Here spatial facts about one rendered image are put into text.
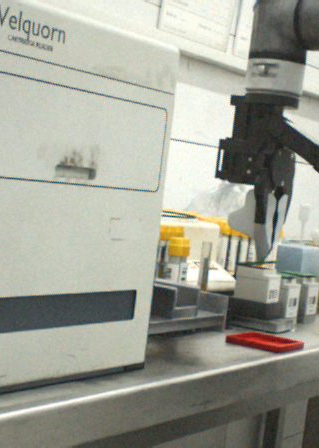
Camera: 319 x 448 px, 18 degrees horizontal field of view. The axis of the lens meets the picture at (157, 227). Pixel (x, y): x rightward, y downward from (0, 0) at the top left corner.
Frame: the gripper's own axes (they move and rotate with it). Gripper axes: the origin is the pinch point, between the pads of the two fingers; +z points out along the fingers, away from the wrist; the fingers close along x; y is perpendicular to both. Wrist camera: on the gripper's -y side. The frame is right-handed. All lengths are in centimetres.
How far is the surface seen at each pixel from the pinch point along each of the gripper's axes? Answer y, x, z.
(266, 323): -2.3, 2.7, 8.7
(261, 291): -0.7, 2.0, 4.9
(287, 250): 4.6, -17.4, 0.5
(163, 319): -4.5, 33.0, 5.9
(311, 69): 52, -131, -41
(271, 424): 48, -125, 54
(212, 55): 50, -72, -35
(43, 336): -6, 54, 6
